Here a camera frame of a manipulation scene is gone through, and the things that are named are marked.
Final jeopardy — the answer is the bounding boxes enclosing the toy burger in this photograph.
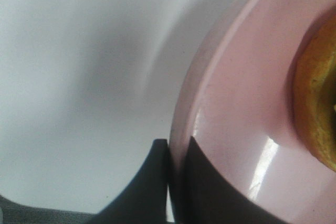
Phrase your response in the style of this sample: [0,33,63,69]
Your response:
[292,17,335,170]

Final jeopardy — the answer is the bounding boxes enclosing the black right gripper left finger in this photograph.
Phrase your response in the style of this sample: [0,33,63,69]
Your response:
[87,139,168,224]

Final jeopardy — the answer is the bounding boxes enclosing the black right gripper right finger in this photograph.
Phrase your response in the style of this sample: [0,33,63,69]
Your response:
[171,137,278,223]

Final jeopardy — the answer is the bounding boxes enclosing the pink round plate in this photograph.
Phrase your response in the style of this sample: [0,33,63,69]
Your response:
[170,0,335,223]

